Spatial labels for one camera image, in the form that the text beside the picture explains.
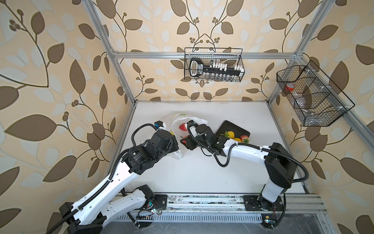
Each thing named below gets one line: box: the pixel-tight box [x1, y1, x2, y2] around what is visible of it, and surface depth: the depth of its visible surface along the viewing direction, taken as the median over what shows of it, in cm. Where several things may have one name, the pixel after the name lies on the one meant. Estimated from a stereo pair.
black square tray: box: [215, 119, 251, 139], surface depth 106 cm
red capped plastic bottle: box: [284, 82, 296, 92], surface depth 89 cm
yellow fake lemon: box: [227, 130, 235, 139], surface depth 97 cm
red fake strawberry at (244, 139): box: [240, 135, 250, 144], surface depth 94 cm
